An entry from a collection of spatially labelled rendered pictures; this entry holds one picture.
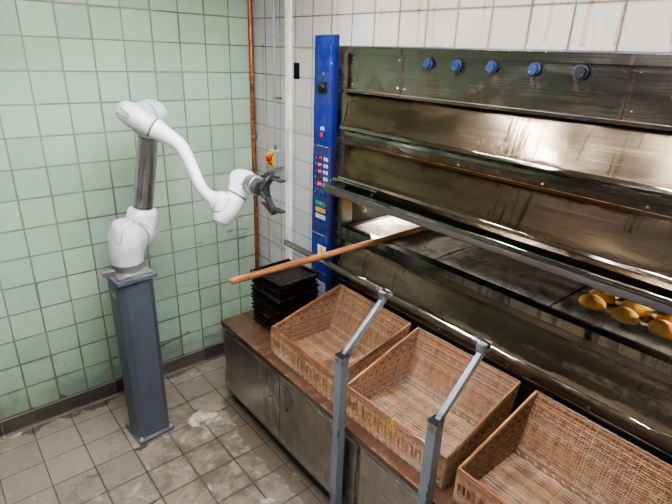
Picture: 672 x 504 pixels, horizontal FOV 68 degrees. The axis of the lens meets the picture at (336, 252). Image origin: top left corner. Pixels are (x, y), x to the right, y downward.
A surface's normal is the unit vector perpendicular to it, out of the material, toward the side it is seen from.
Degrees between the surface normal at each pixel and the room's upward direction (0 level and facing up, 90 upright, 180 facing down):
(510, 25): 90
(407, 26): 90
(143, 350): 90
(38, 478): 0
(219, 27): 90
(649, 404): 70
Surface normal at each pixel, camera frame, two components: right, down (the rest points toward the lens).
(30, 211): 0.64, 0.31
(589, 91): -0.77, 0.22
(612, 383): -0.71, -0.11
